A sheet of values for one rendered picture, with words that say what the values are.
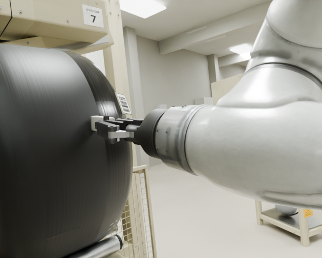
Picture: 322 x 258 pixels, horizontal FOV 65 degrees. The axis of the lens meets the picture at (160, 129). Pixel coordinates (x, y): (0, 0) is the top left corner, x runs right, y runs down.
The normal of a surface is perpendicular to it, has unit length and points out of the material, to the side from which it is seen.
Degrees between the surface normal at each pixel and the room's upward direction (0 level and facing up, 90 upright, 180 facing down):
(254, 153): 83
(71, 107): 70
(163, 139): 90
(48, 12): 90
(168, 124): 59
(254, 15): 90
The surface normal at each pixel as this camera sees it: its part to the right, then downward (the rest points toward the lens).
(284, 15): -0.79, -0.14
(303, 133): -0.42, -0.43
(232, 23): -0.62, 0.09
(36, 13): 0.67, -0.05
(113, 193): 0.67, 0.29
